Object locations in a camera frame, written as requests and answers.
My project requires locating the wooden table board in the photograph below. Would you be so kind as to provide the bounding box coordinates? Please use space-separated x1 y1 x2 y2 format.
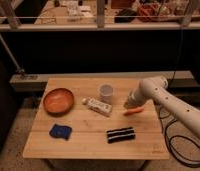
23 84 169 160

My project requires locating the orange pepper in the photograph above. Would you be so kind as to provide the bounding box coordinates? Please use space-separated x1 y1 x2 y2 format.
123 107 144 116

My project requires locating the black white striped cloth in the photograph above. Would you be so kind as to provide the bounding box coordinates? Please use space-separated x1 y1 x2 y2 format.
106 127 135 144

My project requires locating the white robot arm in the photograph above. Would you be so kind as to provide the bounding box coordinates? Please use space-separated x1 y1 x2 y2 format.
124 76 200 139

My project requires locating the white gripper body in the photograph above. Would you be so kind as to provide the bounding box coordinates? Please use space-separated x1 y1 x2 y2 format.
124 90 143 109

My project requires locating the diagonal metal pole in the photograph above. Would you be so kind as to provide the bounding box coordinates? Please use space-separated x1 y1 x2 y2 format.
0 33 26 78

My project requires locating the blue cloth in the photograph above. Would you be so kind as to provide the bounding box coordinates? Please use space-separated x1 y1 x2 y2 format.
49 124 73 140

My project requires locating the clear plastic cup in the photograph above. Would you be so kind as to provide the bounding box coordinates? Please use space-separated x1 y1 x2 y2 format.
99 84 114 104

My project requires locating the black floor cable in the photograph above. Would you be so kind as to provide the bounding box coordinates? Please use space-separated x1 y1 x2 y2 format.
157 106 200 169

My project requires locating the orange ceramic bowl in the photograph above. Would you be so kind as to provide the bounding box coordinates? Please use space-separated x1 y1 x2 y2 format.
43 88 74 115

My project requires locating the grey metal rail shelf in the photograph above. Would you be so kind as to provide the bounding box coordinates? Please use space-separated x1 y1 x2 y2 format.
9 71 195 92

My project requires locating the white tube with cap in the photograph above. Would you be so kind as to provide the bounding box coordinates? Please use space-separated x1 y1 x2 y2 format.
82 98 112 117

